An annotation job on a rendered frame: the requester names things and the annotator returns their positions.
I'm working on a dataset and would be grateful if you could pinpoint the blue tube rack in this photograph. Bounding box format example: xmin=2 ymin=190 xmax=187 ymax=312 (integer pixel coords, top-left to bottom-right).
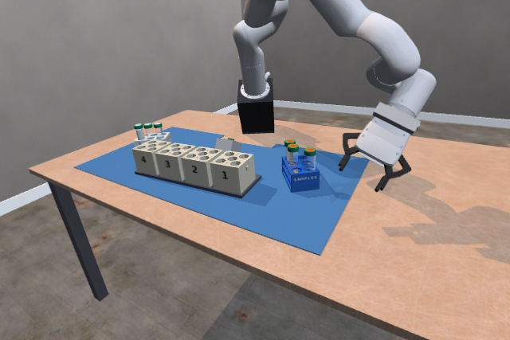
xmin=282 ymin=154 xmax=320 ymax=193

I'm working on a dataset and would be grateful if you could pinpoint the blue flat mat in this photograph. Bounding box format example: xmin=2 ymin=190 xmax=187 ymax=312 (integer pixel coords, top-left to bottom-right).
xmin=74 ymin=127 xmax=370 ymax=256

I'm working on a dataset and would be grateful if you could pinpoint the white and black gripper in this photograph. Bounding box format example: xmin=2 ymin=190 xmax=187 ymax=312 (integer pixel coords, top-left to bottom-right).
xmin=338 ymin=116 xmax=412 ymax=193

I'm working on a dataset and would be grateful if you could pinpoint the white tube rack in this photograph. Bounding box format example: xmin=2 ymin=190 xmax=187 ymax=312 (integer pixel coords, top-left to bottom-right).
xmin=134 ymin=132 xmax=172 ymax=147

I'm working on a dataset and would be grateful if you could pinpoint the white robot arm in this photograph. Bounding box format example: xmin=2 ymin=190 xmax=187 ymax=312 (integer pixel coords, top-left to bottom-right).
xmin=233 ymin=0 xmax=436 ymax=135

